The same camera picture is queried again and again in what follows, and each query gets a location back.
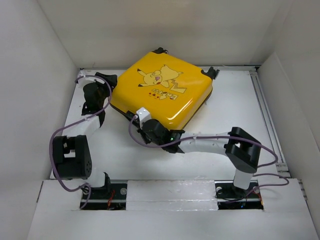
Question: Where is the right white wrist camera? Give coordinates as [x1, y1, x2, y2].
[136, 107, 152, 128]

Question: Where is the aluminium frame rail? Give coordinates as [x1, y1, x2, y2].
[249, 65, 308, 201]

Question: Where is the yellow hard-shell suitcase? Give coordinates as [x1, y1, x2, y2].
[110, 47, 219, 130]

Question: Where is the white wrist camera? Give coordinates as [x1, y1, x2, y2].
[136, 107, 152, 128]
[75, 70, 93, 85]

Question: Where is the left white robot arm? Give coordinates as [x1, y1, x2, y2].
[49, 72, 118, 199]

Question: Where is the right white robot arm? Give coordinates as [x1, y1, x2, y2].
[138, 119, 262, 197]

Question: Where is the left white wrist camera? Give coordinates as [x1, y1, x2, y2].
[75, 70, 93, 85]

